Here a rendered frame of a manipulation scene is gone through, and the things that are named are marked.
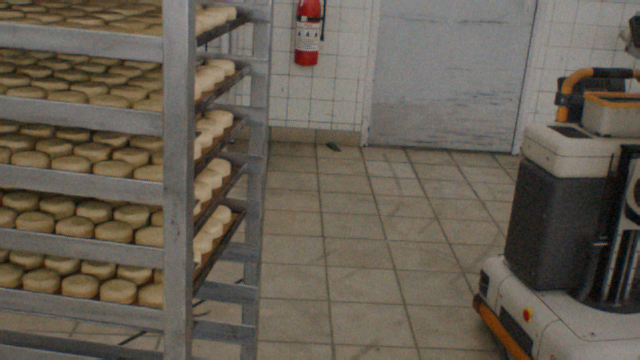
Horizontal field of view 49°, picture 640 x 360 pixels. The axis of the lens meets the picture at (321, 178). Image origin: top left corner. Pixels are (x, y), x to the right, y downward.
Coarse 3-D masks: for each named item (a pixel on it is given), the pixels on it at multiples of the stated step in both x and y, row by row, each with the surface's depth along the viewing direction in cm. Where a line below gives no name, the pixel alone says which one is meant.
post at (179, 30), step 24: (168, 0) 77; (192, 0) 78; (168, 24) 78; (192, 24) 79; (168, 48) 79; (192, 48) 80; (168, 72) 80; (192, 72) 81; (168, 96) 81; (192, 96) 82; (168, 120) 82; (192, 120) 83; (168, 144) 83; (192, 144) 85; (168, 168) 84; (192, 168) 86; (168, 192) 85; (192, 192) 87; (168, 216) 86; (192, 216) 88; (168, 240) 87; (192, 240) 89; (168, 264) 88; (168, 288) 89; (168, 312) 90; (168, 336) 91
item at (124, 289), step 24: (216, 216) 126; (216, 240) 121; (0, 264) 103; (24, 264) 106; (48, 264) 105; (72, 264) 106; (96, 264) 106; (24, 288) 100; (48, 288) 100; (72, 288) 99; (96, 288) 101; (120, 288) 99; (144, 288) 100
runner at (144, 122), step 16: (0, 96) 87; (16, 96) 87; (0, 112) 88; (16, 112) 87; (32, 112) 87; (48, 112) 87; (64, 112) 86; (80, 112) 86; (96, 112) 86; (112, 112) 86; (128, 112) 85; (144, 112) 85; (160, 112) 85; (96, 128) 87; (112, 128) 86; (128, 128) 86; (144, 128) 86; (160, 128) 85
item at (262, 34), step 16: (256, 0) 121; (272, 0) 121; (272, 16) 123; (256, 32) 123; (272, 32) 124; (256, 48) 123; (256, 80) 125; (256, 96) 126; (256, 128) 128; (256, 144) 129; (256, 176) 131; (256, 192) 132; (256, 224) 135; (256, 240) 136; (256, 272) 138; (256, 304) 140; (256, 320) 142; (256, 336) 144; (240, 352) 145; (256, 352) 146
